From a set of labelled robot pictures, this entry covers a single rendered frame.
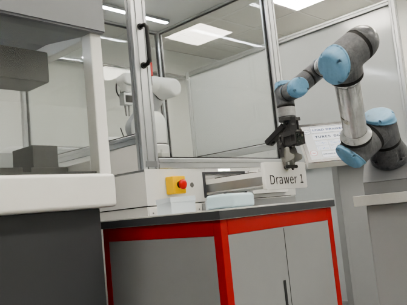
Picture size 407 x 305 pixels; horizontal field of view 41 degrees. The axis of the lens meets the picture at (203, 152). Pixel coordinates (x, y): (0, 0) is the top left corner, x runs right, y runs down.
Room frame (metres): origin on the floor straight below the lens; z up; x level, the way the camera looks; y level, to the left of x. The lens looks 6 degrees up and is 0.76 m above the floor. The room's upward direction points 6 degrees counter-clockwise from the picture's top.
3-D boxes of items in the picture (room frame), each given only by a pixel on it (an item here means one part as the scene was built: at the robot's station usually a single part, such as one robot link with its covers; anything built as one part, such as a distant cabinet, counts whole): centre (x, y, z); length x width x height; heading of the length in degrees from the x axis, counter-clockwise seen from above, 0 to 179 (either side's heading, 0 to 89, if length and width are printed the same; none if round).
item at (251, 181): (2.37, -0.17, 0.86); 0.40 x 0.26 x 0.06; 47
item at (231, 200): (1.67, -0.07, 0.78); 0.15 x 0.10 x 0.04; 150
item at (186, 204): (1.77, 0.11, 0.79); 0.13 x 0.09 x 0.05; 27
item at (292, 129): (2.19, -0.36, 1.05); 0.09 x 0.08 x 0.12; 47
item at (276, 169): (2.22, -0.32, 0.87); 0.29 x 0.02 x 0.11; 137
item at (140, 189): (2.81, 0.23, 0.87); 1.02 x 0.95 x 0.14; 137
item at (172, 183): (2.19, 0.12, 0.88); 0.07 x 0.05 x 0.07; 137
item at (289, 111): (2.20, -0.36, 1.13); 0.08 x 0.08 x 0.05
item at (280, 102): (2.19, -0.36, 1.20); 0.09 x 0.08 x 0.11; 16
